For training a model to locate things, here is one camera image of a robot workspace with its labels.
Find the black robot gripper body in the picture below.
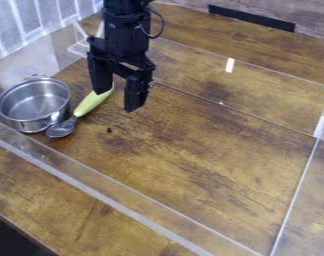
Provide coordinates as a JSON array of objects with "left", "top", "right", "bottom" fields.
[{"left": 88, "top": 9, "right": 156, "bottom": 79}]

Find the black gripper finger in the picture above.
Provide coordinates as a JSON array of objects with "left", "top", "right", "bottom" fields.
[
  {"left": 88, "top": 55, "right": 113, "bottom": 95},
  {"left": 125, "top": 75, "right": 153, "bottom": 112}
]

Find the green handled metal spoon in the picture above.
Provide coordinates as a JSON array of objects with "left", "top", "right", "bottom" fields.
[{"left": 45, "top": 88, "right": 114, "bottom": 138}]

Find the clear acrylic triangle stand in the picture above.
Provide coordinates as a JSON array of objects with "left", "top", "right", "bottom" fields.
[{"left": 68, "top": 23, "right": 90, "bottom": 58}]

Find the small stainless steel pot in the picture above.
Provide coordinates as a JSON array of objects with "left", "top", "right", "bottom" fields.
[{"left": 0, "top": 74, "right": 72, "bottom": 133}]

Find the black strip on table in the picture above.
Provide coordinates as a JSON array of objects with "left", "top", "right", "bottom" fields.
[{"left": 208, "top": 4, "right": 296, "bottom": 32}]

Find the clear acrylic front barrier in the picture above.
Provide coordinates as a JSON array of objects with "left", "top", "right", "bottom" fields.
[{"left": 0, "top": 123, "right": 263, "bottom": 256}]

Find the clear acrylic barrier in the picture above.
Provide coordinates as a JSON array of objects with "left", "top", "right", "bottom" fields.
[
  {"left": 0, "top": 123, "right": 263, "bottom": 256},
  {"left": 271, "top": 111, "right": 324, "bottom": 256}
]

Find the clear acrylic right barrier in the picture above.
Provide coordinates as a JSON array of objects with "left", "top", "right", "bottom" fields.
[{"left": 271, "top": 111, "right": 324, "bottom": 256}]

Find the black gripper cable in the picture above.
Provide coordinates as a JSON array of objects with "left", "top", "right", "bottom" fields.
[{"left": 140, "top": 3, "right": 167, "bottom": 40}]

